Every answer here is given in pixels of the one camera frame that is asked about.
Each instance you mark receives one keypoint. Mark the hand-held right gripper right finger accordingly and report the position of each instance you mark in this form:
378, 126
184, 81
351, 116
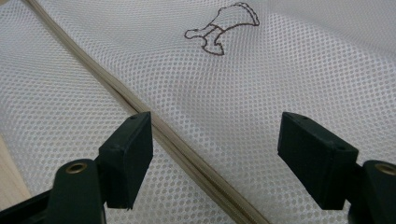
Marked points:
317, 161

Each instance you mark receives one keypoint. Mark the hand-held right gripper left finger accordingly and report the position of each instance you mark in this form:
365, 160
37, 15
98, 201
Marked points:
127, 161

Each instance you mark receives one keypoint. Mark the white mesh laundry bag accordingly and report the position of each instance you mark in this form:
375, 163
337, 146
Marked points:
249, 93

